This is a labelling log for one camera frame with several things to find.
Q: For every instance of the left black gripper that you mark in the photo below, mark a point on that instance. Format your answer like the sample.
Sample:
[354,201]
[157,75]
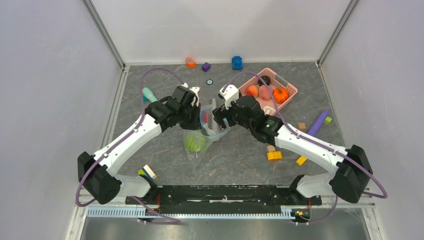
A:
[196,124]

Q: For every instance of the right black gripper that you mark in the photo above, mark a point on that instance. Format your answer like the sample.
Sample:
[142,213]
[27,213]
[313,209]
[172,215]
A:
[220,113]

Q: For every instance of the orange peach toy fruit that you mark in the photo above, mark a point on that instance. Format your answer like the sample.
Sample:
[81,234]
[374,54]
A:
[252,90]

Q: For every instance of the pink toy peach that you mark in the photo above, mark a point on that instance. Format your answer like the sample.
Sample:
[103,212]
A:
[263,93]

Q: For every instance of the green toy cabbage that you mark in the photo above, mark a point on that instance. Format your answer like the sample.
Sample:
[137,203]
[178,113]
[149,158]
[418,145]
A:
[195,141]

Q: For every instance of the clear zip top bag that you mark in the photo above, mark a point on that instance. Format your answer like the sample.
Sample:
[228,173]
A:
[194,158]

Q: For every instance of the orange toy pumpkin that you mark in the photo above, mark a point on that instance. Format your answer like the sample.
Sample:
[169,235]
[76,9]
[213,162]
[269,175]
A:
[280,95]

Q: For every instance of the pink plastic basket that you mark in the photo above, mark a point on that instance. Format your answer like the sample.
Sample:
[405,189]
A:
[276,81]

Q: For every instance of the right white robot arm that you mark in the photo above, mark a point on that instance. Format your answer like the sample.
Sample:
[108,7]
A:
[348,169]

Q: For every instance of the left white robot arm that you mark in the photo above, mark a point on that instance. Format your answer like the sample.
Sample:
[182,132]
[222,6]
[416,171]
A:
[98,172]

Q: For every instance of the multicolour toy brick block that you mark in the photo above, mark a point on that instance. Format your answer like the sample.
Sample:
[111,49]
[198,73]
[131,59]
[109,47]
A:
[206,117]

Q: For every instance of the white toy mushroom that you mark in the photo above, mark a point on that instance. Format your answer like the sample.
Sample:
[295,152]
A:
[268,110]

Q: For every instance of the grey toy microphone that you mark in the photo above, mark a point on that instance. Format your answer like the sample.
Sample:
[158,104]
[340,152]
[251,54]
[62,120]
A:
[212,126]

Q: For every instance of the mint green toy microphone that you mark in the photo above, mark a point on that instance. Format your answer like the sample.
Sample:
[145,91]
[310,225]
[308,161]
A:
[148,95]

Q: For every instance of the orange toy brick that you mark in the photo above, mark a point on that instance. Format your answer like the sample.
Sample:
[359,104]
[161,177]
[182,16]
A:
[270,148]

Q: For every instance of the purple toy cube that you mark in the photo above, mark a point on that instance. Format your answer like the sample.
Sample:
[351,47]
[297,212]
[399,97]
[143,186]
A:
[206,67]

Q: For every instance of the yellow toy brick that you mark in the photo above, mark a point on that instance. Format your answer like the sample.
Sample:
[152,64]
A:
[274,156]

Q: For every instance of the blue toy car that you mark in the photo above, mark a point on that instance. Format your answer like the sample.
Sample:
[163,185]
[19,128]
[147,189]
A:
[237,63]

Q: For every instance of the small wooden cube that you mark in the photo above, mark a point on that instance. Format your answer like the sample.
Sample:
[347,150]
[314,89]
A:
[301,126]

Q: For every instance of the purple toy microphone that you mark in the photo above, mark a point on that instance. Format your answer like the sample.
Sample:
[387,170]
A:
[315,127]

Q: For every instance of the white blue green block stack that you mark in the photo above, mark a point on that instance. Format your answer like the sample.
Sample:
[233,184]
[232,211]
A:
[147,172]

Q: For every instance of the small yellow block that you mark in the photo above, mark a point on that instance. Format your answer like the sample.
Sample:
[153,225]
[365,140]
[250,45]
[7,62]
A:
[301,160]

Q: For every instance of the small green cube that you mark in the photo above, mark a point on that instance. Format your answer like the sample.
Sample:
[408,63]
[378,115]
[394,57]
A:
[328,120]

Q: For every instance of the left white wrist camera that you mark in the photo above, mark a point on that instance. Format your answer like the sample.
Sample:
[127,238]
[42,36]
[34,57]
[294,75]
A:
[193,95]

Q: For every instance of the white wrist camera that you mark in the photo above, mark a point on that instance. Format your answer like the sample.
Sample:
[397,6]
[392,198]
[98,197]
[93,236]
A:
[229,94]
[193,95]

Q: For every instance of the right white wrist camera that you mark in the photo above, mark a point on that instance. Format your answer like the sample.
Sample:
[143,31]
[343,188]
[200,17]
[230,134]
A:
[229,94]

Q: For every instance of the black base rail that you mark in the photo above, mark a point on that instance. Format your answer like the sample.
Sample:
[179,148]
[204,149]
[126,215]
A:
[225,199]

